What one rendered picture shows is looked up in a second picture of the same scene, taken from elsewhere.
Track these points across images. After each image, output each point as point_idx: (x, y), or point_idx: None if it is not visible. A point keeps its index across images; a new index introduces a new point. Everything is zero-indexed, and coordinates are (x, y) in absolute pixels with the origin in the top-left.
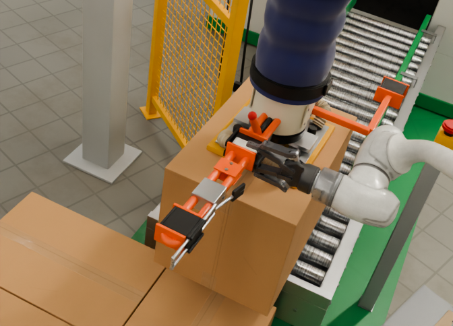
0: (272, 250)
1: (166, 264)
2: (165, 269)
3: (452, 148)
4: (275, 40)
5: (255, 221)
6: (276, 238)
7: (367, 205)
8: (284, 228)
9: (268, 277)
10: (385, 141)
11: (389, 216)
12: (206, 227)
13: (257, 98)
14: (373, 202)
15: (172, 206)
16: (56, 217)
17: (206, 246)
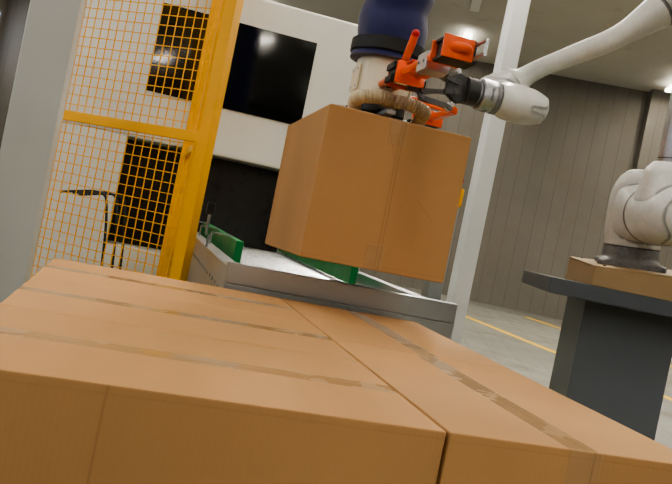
0: (448, 179)
1: (318, 253)
2: (286, 301)
3: (462, 197)
4: None
5: (431, 145)
6: (452, 160)
7: (532, 93)
8: (460, 145)
9: (444, 219)
10: (504, 70)
11: (548, 102)
12: (375, 174)
13: (369, 70)
14: (534, 91)
15: (334, 156)
16: (116, 271)
17: (374, 201)
